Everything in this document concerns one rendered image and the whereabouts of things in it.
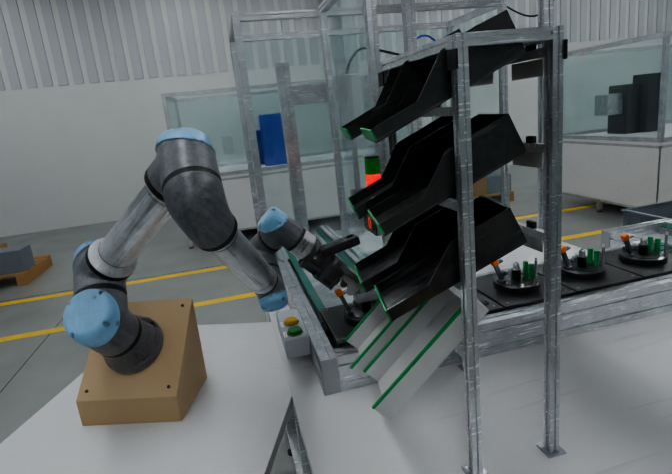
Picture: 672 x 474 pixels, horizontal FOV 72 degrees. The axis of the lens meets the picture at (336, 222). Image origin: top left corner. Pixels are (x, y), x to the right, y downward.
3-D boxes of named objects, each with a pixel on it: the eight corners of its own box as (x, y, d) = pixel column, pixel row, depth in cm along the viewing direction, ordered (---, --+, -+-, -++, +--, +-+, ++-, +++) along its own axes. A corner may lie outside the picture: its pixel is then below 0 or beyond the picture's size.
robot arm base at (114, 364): (101, 376, 117) (78, 365, 109) (114, 320, 126) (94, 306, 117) (157, 372, 116) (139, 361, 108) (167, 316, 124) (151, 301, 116)
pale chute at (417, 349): (390, 420, 87) (372, 408, 86) (378, 381, 100) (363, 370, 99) (489, 310, 83) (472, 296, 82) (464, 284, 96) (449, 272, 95)
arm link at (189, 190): (216, 206, 80) (300, 303, 121) (206, 162, 86) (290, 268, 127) (156, 232, 81) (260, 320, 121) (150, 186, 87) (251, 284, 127)
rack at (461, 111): (471, 483, 87) (452, 32, 68) (399, 380, 121) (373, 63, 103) (566, 453, 91) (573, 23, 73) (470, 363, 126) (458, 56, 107)
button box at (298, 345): (287, 359, 130) (284, 339, 128) (278, 328, 150) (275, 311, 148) (311, 354, 131) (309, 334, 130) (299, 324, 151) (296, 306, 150)
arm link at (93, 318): (92, 364, 109) (56, 346, 98) (91, 314, 116) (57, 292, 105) (141, 346, 110) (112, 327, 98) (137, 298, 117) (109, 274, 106)
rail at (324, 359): (324, 396, 118) (320, 358, 115) (280, 282, 202) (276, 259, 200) (345, 391, 119) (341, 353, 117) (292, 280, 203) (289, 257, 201)
